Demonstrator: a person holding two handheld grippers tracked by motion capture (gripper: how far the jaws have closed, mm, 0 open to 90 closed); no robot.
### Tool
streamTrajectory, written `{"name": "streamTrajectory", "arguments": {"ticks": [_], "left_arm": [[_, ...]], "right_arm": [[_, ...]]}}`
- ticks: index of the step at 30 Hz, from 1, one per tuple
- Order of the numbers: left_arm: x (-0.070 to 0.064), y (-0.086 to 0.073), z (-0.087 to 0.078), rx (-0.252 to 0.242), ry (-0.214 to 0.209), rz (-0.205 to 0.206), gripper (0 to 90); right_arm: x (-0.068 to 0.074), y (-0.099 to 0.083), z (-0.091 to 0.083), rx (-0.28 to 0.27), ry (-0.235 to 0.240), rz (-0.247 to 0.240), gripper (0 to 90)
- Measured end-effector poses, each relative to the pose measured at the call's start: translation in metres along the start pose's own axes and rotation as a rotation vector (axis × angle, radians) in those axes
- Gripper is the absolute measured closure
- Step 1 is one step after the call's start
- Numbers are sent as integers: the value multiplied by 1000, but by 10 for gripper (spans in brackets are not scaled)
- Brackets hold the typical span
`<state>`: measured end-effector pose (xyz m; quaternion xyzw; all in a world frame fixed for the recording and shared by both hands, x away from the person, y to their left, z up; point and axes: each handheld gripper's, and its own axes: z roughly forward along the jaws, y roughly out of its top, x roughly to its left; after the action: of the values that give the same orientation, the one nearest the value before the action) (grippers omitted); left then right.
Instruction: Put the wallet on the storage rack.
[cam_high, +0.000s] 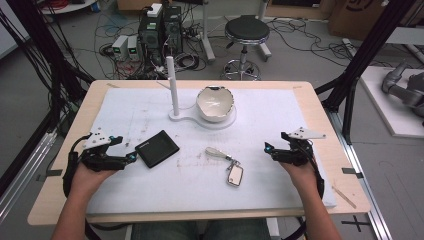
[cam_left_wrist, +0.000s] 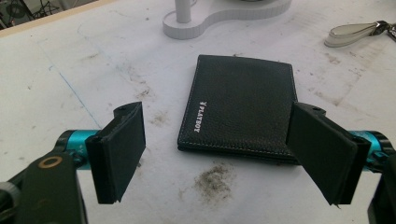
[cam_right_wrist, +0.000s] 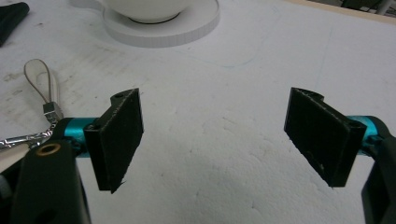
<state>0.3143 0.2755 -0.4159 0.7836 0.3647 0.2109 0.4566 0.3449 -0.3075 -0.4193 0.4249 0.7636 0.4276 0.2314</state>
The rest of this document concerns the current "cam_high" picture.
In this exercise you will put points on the white power supply box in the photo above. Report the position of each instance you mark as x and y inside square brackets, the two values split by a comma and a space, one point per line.
[132, 46]
[119, 46]

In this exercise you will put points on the white table leg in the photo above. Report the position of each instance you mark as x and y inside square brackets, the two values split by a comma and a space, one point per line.
[264, 46]
[207, 36]

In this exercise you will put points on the white foam mat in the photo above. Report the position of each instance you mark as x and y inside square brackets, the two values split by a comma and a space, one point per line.
[200, 186]

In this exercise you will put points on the black tape strip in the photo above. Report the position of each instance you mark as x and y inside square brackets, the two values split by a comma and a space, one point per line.
[352, 172]
[53, 173]

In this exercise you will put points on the white stand with pole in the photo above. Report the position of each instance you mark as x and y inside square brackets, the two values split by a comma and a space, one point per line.
[173, 86]

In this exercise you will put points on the wooden table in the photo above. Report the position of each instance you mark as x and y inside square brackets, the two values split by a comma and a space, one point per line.
[346, 156]

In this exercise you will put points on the white round table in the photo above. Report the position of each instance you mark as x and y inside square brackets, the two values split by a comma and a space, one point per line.
[66, 6]

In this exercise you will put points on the person's right hand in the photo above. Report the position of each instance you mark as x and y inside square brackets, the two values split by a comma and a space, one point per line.
[304, 180]

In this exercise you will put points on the black frame post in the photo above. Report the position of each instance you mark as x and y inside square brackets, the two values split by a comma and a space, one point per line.
[36, 43]
[373, 43]

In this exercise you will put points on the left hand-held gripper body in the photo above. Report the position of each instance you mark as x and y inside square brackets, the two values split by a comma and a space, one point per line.
[98, 160]

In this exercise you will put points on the black wallet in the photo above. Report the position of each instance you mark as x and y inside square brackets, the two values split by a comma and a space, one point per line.
[156, 149]

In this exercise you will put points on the cardboard box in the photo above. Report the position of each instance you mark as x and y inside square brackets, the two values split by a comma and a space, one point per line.
[360, 16]

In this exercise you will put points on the black computer tower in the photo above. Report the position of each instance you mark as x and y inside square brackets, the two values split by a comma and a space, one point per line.
[150, 40]
[172, 28]

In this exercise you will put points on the thin wooden stick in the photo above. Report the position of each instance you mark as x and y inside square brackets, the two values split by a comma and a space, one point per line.
[344, 197]

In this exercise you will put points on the white platform board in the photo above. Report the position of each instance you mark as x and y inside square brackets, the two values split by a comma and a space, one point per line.
[383, 106]

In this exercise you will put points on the person's left hand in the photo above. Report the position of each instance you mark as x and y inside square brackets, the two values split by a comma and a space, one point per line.
[87, 181]

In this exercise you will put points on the white ceramic bowl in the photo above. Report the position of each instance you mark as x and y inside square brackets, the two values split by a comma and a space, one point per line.
[215, 105]

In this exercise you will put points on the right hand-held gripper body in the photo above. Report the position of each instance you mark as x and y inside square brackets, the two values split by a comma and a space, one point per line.
[298, 155]

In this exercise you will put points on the white power strip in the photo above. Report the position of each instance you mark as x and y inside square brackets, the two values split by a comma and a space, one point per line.
[350, 46]

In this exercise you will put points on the aluminium rail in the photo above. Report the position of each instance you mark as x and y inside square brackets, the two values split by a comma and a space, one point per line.
[23, 170]
[366, 186]

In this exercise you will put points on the white box on computer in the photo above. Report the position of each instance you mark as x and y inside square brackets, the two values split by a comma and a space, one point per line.
[154, 10]

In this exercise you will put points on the black round stool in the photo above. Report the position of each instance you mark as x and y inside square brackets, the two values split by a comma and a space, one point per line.
[247, 30]

